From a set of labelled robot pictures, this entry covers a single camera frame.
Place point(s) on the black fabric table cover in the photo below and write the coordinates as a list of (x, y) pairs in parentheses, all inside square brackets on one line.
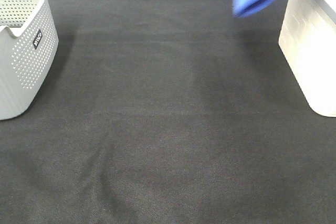
[(167, 111)]

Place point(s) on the grey perforated plastic basket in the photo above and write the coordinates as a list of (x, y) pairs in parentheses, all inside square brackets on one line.
[(29, 43)]

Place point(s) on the white plastic basket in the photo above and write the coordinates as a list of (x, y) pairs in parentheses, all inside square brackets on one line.
[(307, 41)]

